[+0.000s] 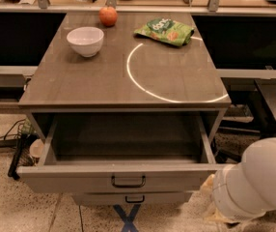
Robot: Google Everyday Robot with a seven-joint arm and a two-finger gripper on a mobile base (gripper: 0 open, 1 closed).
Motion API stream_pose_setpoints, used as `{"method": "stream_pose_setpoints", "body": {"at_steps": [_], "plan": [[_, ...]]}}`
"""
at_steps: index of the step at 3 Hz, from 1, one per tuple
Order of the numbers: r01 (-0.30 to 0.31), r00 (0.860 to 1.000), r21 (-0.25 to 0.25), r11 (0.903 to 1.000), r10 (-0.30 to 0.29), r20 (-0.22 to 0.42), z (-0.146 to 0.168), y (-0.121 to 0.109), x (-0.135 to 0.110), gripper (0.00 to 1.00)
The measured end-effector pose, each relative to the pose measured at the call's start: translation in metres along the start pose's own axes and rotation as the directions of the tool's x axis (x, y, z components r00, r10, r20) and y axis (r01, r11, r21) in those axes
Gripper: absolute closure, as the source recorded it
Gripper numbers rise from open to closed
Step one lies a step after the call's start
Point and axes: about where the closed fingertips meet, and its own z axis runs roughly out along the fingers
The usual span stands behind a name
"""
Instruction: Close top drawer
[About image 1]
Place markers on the white ceramic bowl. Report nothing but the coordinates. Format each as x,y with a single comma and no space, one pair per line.
86,41

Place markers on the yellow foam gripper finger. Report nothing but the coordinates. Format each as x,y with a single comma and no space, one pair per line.
213,214
207,186

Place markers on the black office chair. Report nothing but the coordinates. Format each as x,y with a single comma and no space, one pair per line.
258,94

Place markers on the grey drawer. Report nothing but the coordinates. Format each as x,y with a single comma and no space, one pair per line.
123,153
88,199

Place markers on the red apple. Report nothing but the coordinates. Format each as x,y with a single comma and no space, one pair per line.
108,16

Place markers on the grey top drawer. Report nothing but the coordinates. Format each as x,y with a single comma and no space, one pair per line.
123,153

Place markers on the black wire basket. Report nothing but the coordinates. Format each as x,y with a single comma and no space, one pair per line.
26,135

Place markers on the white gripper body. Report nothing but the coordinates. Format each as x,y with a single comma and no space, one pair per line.
223,192

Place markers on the grey drawer cabinet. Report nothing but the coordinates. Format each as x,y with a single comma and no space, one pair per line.
130,74

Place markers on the grey bottom drawer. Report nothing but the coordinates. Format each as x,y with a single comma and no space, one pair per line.
88,199

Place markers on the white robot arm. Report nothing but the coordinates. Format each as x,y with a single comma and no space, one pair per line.
258,163

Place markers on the green snack bag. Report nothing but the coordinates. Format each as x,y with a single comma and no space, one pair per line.
167,30

